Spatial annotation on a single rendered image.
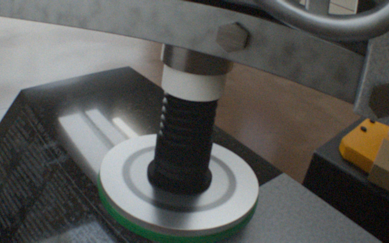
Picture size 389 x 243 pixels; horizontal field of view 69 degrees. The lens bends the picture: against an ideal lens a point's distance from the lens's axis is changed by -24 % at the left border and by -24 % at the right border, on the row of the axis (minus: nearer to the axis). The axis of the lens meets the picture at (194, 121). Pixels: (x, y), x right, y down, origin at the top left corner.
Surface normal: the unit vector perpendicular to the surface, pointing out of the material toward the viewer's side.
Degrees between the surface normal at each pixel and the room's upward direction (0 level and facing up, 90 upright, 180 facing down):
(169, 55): 90
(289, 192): 0
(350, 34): 114
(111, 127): 0
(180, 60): 90
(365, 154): 0
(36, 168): 45
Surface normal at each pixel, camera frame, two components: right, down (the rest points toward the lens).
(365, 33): -0.17, 0.74
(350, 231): 0.14, -0.88
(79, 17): -0.36, 0.38
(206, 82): 0.31, 0.47
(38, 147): -0.40, -0.47
